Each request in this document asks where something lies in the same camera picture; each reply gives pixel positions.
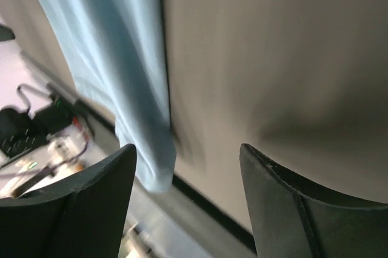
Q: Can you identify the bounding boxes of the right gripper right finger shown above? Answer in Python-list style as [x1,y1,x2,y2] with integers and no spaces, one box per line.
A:
[239,144,387,258]

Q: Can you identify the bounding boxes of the aluminium frame rail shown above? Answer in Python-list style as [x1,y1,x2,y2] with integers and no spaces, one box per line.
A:
[20,51,256,257]

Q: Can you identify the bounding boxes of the light blue t shirt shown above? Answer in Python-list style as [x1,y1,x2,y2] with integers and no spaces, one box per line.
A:
[38,0,176,193]

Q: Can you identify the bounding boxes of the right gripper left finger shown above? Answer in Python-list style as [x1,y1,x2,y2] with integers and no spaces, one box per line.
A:
[1,144,136,257]

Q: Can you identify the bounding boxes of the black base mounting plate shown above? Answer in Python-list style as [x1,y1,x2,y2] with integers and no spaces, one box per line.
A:
[32,96,94,136]

